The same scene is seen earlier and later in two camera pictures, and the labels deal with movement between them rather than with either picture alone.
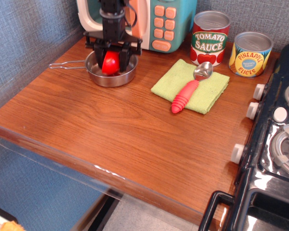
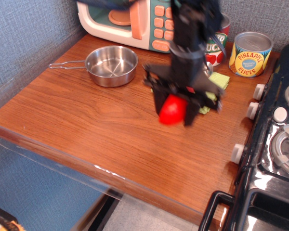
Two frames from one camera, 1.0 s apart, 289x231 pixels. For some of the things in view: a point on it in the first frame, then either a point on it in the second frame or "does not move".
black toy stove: [266, 195] does not move
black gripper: [112, 33] → [189, 73]
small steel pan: [96, 73] does not move
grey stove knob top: [258, 91] does not move
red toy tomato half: [111, 64] → [173, 110]
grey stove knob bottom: [237, 153] does not move
